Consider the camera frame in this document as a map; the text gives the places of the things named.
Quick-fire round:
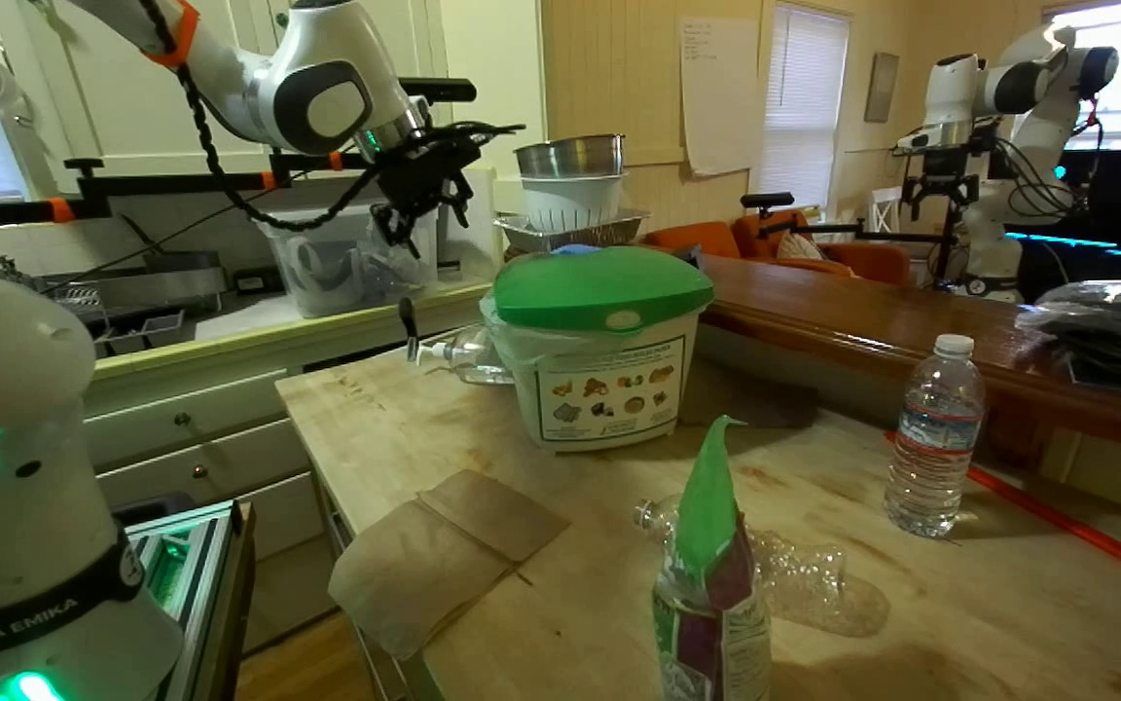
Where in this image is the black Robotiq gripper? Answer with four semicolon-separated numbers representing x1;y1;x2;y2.
369;118;526;255

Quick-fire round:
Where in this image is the clear water bottle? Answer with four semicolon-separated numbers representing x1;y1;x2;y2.
881;329;990;545

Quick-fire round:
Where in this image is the clear plastic tub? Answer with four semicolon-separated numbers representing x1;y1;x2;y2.
260;198;445;319

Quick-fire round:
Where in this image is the wide shallow bowl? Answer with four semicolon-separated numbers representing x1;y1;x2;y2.
493;206;649;262

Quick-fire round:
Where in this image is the metal mixing bowl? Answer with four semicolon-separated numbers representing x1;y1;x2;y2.
509;127;632;182

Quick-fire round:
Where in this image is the white bin with green lid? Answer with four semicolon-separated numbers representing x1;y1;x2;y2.
478;242;716;458

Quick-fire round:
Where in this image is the orange couch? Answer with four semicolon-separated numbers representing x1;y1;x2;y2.
639;210;920;290

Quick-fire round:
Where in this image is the metal sink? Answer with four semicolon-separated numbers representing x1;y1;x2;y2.
29;250;235;362

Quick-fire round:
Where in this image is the black rod with orange clamps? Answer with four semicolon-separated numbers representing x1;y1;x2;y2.
0;151;389;234

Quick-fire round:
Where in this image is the handwritten paper sheet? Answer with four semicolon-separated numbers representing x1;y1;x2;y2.
679;12;767;182

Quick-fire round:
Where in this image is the window with white shade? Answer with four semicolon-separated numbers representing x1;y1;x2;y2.
750;0;855;215

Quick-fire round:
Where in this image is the green topped snack bag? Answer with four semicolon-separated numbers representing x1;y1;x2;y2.
649;411;775;701

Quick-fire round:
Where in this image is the brown wooden side table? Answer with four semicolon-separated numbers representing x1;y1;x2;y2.
694;250;1121;464

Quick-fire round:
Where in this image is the crumpled clear plastic wrap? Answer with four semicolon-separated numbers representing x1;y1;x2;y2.
632;494;895;643

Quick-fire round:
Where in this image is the black monitor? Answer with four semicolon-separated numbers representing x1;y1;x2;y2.
1050;145;1121;250

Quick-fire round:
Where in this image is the red stick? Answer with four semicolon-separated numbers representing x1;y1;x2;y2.
964;464;1121;580

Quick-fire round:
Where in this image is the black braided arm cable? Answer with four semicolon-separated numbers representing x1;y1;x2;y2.
171;54;389;234

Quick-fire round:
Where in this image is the orange cable strap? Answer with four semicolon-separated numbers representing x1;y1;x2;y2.
147;0;208;71

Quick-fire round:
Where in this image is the black stereo camera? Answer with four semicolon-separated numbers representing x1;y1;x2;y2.
737;186;802;215

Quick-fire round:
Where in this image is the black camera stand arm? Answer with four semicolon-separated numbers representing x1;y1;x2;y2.
750;206;964;285

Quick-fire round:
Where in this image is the aluminium extrusion frame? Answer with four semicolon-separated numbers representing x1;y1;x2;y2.
120;494;260;701

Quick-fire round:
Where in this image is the small picture frame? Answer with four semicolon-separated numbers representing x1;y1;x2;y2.
860;45;902;127

